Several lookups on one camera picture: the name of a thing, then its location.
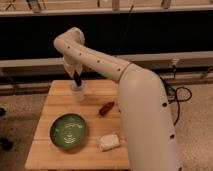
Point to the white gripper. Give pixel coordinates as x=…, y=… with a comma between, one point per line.
x=73, y=68

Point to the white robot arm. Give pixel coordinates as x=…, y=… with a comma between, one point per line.
x=142, y=102

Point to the translucent plastic cup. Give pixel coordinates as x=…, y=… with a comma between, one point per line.
x=77, y=91

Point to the brown oblong object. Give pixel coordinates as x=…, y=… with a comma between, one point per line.
x=106, y=108

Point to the dark object on floor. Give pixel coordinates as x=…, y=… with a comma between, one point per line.
x=6, y=144

